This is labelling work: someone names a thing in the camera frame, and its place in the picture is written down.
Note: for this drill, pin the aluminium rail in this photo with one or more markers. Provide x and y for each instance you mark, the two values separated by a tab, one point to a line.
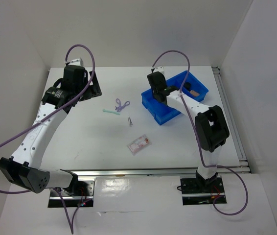
134	172
243	162

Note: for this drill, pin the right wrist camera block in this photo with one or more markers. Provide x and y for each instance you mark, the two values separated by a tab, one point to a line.
158	69

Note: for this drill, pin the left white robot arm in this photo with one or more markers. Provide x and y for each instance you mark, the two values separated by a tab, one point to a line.
23	168

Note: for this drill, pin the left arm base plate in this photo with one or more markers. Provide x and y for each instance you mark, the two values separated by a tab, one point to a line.
82	195

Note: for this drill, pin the small clear tube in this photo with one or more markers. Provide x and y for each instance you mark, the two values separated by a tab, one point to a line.
130	121

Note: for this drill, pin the clear pink makeup packet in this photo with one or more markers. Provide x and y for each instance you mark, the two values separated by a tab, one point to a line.
139	144

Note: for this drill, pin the aluminium rail right side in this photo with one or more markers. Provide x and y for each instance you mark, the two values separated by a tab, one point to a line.
243	162

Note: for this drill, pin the beige foundation bottle black cap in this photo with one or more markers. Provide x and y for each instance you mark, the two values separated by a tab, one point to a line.
194	93

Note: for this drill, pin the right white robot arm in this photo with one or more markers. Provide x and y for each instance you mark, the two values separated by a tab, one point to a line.
211	132

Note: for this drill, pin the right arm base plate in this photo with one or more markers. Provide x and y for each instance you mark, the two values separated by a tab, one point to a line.
193	194

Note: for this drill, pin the aluminium rail front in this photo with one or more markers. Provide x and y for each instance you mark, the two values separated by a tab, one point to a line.
134	172

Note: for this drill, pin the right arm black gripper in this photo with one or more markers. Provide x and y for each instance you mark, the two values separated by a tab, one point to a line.
152	91

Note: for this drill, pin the blue compartment organizer tray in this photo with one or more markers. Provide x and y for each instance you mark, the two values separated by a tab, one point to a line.
178	101

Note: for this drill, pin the mint green makeup spatula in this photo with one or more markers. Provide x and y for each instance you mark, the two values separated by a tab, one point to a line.
112	112

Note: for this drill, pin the purple eyelash curler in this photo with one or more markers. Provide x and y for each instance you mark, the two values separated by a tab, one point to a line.
120	106

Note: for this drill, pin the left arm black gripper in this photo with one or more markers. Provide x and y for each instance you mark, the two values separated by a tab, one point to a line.
93	91

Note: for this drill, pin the black round compact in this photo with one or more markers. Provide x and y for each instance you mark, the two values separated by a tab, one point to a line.
187	86

